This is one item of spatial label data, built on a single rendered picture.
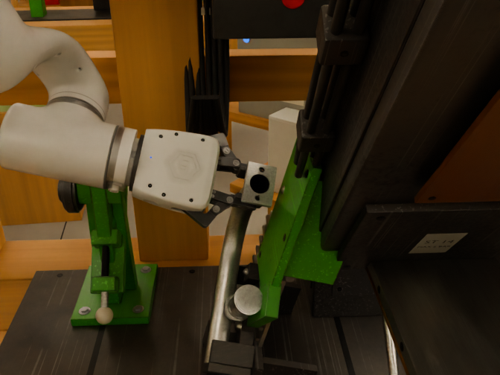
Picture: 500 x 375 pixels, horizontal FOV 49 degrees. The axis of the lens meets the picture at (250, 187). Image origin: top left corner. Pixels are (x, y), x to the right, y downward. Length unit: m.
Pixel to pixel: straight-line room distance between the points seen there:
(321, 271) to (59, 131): 0.36
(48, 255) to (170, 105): 0.43
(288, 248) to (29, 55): 0.36
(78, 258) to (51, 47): 0.61
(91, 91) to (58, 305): 0.44
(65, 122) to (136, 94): 0.29
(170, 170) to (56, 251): 0.57
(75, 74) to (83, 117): 0.06
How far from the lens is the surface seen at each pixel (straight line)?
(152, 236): 1.10
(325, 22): 0.43
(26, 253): 1.23
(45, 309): 1.04
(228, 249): 0.82
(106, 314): 0.91
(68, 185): 0.88
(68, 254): 1.20
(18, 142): 0.70
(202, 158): 0.70
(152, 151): 0.70
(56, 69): 0.73
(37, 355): 0.96
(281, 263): 0.67
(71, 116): 0.71
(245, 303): 0.70
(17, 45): 0.61
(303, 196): 0.62
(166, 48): 0.94
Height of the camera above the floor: 1.54
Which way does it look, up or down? 28 degrees down
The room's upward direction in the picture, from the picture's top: straight up
